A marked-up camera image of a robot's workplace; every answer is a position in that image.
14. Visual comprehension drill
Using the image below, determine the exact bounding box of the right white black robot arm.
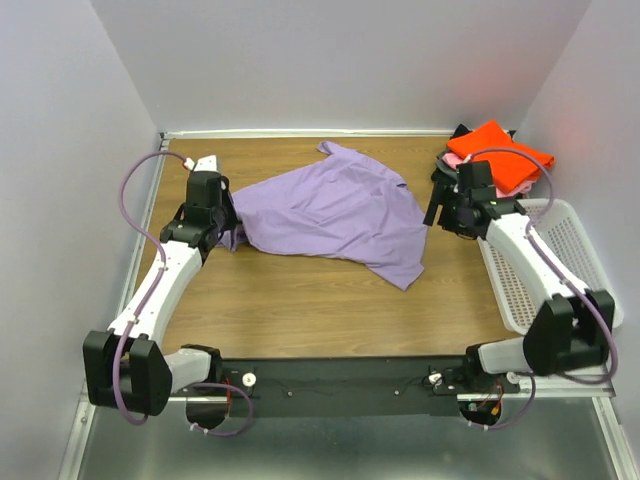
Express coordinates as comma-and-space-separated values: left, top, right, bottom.
423, 161, 619, 392

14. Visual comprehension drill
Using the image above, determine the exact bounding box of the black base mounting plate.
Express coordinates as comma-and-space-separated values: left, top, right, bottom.
185, 355, 519, 433

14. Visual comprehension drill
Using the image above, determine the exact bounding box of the purple t shirt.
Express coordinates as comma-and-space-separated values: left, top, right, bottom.
221, 141, 427, 290

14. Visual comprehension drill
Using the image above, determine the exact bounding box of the pink folded t shirt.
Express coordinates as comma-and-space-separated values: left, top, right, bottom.
442, 152, 534, 198

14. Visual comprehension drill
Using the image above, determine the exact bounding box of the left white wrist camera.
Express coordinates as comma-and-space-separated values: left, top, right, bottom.
183, 155, 219, 172

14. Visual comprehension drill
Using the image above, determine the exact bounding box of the dark grey folded t shirt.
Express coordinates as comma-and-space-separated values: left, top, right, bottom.
430, 123, 519, 189

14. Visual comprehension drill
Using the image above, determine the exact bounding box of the aluminium frame rail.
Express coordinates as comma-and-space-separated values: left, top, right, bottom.
174, 362, 615, 401

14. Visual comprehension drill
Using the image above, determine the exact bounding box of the orange folded t shirt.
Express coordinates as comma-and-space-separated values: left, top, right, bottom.
447, 120, 555, 194

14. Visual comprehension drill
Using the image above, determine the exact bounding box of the white plastic laundry basket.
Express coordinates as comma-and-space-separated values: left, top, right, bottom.
478, 199, 614, 335

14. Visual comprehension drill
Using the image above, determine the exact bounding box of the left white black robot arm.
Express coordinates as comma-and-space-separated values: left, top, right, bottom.
82, 167, 237, 425

